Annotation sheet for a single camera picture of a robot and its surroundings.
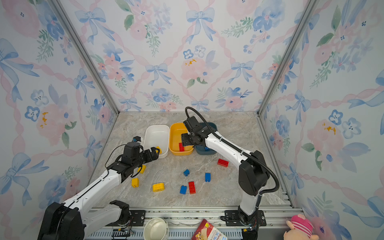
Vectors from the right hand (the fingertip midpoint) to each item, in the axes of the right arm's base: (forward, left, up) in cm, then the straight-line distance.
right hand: (187, 138), depth 87 cm
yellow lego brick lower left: (-22, +28, -11) cm, 37 cm away
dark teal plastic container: (0, -8, -13) cm, 15 cm away
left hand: (-7, +19, -3) cm, 20 cm away
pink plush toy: (-42, -53, -9) cm, 68 cm away
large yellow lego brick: (-24, +15, -11) cm, 31 cm away
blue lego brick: (-17, -12, -15) cm, 25 cm away
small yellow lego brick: (-6, +15, -3) cm, 17 cm away
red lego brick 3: (-23, -3, -14) cm, 27 cm away
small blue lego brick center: (-15, 0, -14) cm, 20 cm away
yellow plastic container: (+17, +10, -14) cm, 25 cm away
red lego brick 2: (+1, +4, -13) cm, 14 cm away
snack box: (-43, -10, -11) cm, 46 cm away
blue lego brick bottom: (-24, +2, -15) cm, 28 cm away
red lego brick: (-9, -22, -13) cm, 27 cm away
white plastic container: (+13, +22, -15) cm, 30 cm away
